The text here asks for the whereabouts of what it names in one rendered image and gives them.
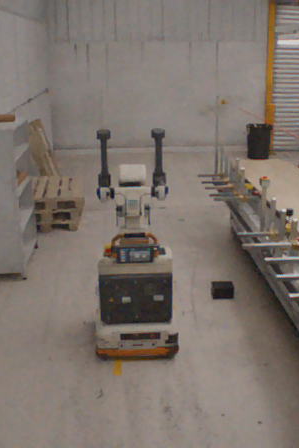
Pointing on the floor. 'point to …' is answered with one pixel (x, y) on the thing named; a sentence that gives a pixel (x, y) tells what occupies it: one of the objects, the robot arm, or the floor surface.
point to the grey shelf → (6, 199)
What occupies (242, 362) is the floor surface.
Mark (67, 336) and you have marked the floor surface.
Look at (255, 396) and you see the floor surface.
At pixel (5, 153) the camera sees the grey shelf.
